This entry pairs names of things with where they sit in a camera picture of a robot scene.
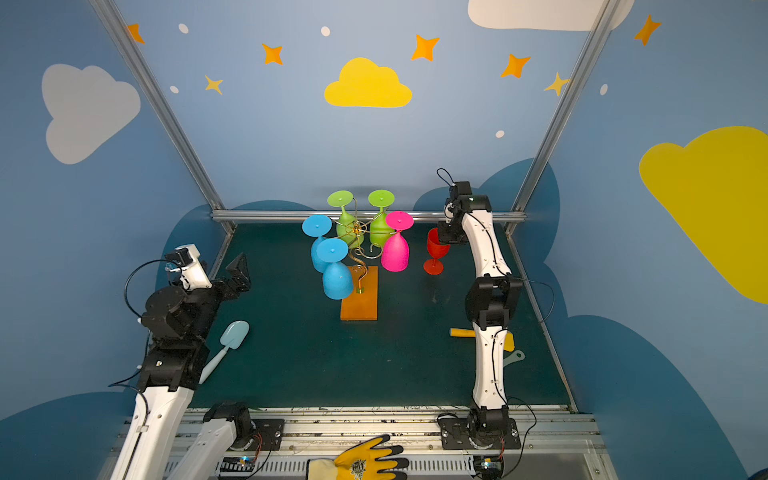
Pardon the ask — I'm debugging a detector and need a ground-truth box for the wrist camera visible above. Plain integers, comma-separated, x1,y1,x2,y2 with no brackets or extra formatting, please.
444,181,473,221
164,244,212,292

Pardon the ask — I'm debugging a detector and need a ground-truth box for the orange wooden rack base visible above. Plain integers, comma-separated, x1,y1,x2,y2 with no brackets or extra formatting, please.
340,265,379,322

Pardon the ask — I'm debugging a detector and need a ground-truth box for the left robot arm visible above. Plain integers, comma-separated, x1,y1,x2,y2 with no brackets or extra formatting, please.
111,245,251,479

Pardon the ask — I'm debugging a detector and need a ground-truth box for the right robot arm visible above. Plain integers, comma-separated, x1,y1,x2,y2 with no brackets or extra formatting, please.
438,185,522,445

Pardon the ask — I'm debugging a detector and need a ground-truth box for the white brush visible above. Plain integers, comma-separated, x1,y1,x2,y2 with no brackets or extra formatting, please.
503,350,526,367

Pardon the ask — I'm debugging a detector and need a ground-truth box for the left circuit board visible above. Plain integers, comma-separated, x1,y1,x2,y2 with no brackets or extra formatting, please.
219,456,256,474

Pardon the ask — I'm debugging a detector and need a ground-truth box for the rear blue wine glass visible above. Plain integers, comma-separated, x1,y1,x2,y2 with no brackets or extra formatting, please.
302,214,333,273

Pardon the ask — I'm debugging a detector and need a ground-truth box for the blue wine glass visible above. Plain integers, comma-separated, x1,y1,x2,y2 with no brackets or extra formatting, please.
317,238,354,300
302,214,333,273

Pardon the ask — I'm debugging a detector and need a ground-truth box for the right circuit board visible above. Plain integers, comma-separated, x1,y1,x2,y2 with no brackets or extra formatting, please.
472,456,504,480

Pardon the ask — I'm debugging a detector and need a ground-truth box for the yellow toy shovel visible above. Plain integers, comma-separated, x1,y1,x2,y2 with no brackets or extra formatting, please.
449,328,515,352

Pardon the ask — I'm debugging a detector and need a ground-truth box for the circuit board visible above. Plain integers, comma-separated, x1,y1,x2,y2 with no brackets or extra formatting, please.
472,456,504,480
219,456,256,474

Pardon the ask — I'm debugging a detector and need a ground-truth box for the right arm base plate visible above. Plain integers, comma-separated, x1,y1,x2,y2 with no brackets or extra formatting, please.
437,411,522,450

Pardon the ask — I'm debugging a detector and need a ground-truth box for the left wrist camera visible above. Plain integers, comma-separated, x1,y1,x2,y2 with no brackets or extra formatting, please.
164,244,212,292

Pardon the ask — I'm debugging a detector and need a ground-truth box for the right green wine glass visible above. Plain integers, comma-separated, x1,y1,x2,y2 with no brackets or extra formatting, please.
368,189,395,248

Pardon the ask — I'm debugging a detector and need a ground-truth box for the yellow black work glove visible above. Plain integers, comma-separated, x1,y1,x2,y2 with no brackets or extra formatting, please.
306,434,410,480

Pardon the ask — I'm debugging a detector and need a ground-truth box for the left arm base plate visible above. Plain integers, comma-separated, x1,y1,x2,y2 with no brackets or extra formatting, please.
230,419,285,451

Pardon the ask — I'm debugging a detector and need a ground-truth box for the light blue toy spatula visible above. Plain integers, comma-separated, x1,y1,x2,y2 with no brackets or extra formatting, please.
199,320,250,384

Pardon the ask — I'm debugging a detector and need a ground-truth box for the pink wine glass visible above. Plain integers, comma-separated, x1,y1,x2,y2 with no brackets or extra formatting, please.
381,211,414,272

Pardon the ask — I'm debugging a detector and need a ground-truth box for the red wine glass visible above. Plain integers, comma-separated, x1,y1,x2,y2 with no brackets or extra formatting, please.
423,228,450,276

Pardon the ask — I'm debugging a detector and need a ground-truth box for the front blue wine glass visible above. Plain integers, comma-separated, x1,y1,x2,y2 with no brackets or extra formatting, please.
317,238,354,300

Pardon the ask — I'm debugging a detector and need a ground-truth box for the aluminium frame rail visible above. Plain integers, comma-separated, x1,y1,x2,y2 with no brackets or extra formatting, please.
211,209,526,224

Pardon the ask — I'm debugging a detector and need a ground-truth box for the left green wine glass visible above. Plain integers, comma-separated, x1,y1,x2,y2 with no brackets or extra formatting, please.
327,190,364,249

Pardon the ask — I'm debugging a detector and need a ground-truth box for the green wine glass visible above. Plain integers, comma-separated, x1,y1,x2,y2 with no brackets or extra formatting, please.
327,190,364,249
368,189,395,248

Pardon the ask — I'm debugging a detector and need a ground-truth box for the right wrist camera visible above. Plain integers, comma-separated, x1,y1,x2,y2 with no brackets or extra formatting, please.
444,181,473,221

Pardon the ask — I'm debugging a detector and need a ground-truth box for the gold wire glass rack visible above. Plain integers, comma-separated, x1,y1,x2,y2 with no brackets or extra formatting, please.
348,214,377,294

